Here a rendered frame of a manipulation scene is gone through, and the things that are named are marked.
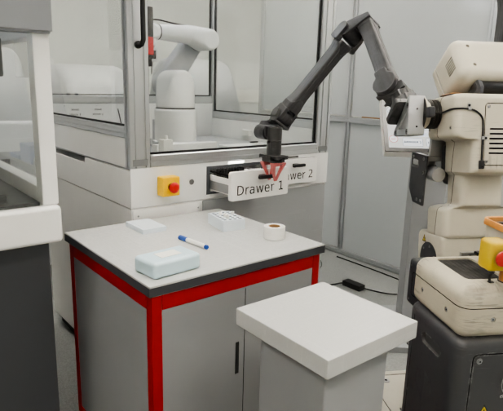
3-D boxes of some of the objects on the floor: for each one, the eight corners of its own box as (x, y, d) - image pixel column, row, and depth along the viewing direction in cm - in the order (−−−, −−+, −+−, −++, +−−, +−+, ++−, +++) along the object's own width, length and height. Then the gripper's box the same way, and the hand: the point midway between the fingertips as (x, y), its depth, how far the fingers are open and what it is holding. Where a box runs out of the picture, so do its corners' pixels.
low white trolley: (312, 451, 180) (324, 244, 163) (154, 545, 142) (149, 287, 125) (216, 377, 224) (218, 208, 207) (76, 434, 186) (63, 232, 168)
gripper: (258, 139, 197) (257, 178, 200) (276, 141, 189) (274, 183, 193) (271, 139, 201) (270, 177, 205) (289, 141, 194) (287, 182, 197)
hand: (272, 178), depth 199 cm, fingers open, 3 cm apart
